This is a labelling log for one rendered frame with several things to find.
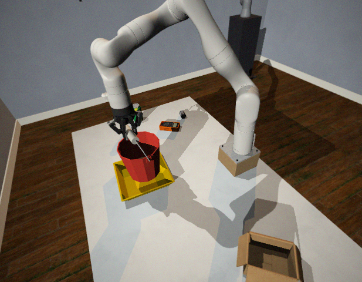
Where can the red pail with handle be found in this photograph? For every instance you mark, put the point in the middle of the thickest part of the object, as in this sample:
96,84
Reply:
140,155

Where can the green drink can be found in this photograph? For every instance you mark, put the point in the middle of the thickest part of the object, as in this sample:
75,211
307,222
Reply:
136,107

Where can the orange digital multimeter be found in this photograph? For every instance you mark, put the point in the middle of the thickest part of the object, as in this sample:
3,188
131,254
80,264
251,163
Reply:
169,126

